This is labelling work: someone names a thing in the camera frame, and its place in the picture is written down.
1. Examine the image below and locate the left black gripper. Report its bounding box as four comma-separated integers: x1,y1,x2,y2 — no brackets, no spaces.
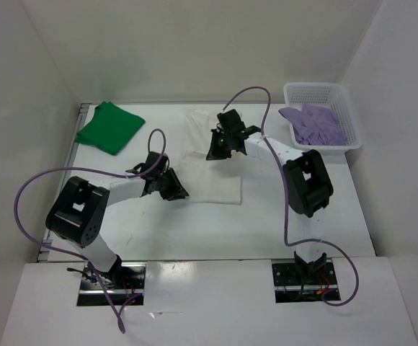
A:
154,167,188,201

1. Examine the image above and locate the cream white t shirt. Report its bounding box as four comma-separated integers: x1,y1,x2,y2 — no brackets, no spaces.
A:
177,109,243,205

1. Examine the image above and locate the green t shirt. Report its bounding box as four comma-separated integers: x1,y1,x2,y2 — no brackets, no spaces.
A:
75,102,146,156

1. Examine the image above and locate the lavender t shirt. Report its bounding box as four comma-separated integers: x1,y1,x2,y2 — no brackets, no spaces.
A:
279,104,347,146

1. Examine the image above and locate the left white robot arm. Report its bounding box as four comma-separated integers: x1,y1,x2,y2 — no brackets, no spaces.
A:
45,168,190,288

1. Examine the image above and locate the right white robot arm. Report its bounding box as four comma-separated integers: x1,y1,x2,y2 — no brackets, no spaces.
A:
206,125,334,285

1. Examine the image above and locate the white plastic basket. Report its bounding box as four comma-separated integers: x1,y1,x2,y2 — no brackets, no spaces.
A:
283,82,362,154

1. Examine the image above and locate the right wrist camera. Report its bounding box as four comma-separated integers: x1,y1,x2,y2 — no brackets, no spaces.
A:
217,109,246,134

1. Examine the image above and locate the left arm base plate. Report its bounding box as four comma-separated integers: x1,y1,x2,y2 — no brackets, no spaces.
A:
77,262,148,307

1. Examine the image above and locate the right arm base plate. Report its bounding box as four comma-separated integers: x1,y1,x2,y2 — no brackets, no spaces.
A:
272,259,341,303

